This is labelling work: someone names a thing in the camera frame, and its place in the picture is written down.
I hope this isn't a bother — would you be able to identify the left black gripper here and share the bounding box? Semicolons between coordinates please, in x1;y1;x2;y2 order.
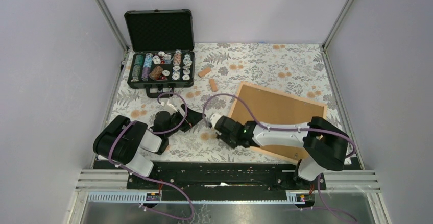
164;103;205;138

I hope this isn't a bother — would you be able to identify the light wooden picture frame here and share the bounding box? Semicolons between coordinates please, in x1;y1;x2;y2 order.
227;82;328;165

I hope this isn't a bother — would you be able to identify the photo print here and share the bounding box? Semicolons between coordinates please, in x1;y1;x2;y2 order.
232;85;326;159

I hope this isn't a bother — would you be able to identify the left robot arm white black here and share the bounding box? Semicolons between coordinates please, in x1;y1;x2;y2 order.
93;104;203;189

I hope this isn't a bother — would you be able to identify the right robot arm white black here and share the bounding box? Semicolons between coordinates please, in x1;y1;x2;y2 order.
209;114;349;189

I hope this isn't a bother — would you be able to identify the wooden block near photo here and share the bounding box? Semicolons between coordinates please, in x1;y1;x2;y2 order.
209;79;218;92

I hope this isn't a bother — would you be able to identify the wooden block near case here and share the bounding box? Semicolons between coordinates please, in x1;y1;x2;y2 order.
198;67;212;78

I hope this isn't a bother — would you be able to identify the black poker chip case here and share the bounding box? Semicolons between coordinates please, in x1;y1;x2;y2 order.
124;9;196;98

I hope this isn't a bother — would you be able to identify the floral patterned table mat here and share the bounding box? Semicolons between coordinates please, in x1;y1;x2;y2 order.
98;43;353;164

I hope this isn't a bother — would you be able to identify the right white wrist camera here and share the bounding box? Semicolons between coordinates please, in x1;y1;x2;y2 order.
208;113;222;129

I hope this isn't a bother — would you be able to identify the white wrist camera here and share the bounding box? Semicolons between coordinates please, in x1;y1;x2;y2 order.
208;113;222;129
160;99;178;114

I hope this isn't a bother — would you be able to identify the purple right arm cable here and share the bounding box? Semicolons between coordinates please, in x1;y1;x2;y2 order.
202;93;358;159

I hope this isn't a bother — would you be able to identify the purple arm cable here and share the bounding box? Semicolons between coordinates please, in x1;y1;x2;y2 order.
202;93;358;159
107;92;189;176

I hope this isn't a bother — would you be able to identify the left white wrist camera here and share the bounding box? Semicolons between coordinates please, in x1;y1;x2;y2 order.
160;99;178;114

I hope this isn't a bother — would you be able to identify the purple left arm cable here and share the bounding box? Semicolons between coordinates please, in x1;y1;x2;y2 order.
107;92;189;176

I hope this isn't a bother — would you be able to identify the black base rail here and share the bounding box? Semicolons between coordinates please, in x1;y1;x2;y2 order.
115;160;335;196

